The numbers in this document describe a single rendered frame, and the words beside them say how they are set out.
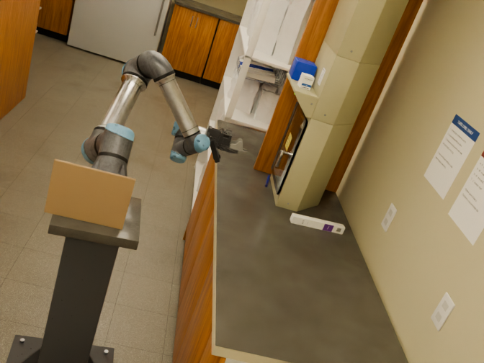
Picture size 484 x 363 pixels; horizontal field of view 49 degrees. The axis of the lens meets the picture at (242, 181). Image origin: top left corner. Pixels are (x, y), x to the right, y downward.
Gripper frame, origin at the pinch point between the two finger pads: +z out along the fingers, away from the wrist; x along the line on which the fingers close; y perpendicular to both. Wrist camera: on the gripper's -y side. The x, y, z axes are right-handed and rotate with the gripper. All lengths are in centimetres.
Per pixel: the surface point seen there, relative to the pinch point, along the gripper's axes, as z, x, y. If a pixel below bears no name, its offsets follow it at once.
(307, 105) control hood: 19.0, -4.9, 32.0
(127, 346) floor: -27, -20, -114
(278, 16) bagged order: 13, 134, 47
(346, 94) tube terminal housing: 34, -5, 42
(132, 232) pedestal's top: -40, -60, -20
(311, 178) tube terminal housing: 34.3, -4.4, -1.8
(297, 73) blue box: 13.6, 15.3, 39.6
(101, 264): -48, -60, -38
